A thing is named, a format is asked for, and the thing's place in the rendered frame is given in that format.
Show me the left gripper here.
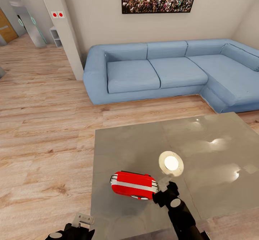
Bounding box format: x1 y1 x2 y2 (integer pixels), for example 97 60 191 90
64 223 95 240

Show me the radio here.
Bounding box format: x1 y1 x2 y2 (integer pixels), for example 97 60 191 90
110 171 160 200

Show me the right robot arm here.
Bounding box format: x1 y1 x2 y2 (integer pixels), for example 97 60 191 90
152 174 211 240

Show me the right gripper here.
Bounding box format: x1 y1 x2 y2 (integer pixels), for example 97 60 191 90
152 182 179 207

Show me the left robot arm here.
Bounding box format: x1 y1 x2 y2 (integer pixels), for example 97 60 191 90
47 212 95 240

